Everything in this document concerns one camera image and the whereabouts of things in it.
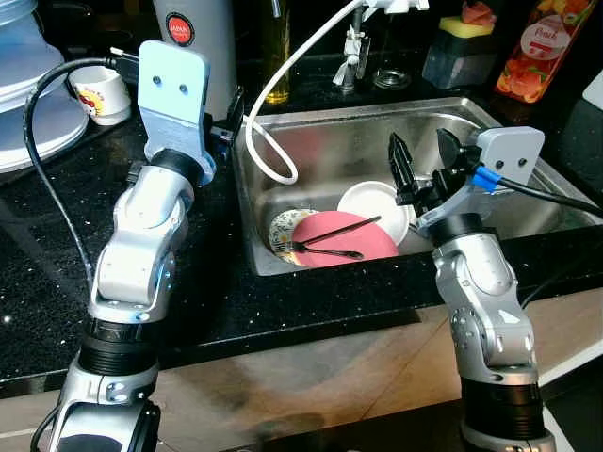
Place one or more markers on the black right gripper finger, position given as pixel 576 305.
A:
pixel 448 151
pixel 402 160

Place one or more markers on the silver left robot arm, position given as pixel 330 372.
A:
pixel 141 245

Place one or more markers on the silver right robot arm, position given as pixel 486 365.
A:
pixel 485 301

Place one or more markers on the white bowl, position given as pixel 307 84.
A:
pixel 372 202

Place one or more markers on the grey canister red round logo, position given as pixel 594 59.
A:
pixel 203 66

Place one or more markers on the amber oil bottle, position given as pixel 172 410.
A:
pixel 277 66

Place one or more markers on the stainless steel sink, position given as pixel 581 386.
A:
pixel 330 132

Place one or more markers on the round metal drain cap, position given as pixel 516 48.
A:
pixel 392 78

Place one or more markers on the pink plate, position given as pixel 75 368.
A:
pixel 363 247

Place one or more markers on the dark sponge holder box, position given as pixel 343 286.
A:
pixel 457 61

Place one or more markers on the white knotted cloth strip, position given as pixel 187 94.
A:
pixel 354 56

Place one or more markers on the black fork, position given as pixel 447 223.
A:
pixel 325 250

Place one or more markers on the patterned plate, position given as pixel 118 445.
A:
pixel 281 231

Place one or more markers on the yellow sponge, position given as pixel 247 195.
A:
pixel 468 28

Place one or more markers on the white printed mug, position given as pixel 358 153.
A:
pixel 104 99

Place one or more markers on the white faucet adaptor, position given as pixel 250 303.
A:
pixel 391 6

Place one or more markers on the pale blue left wrist camera mount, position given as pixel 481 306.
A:
pixel 174 104

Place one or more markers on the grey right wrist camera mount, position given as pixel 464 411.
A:
pixel 513 151

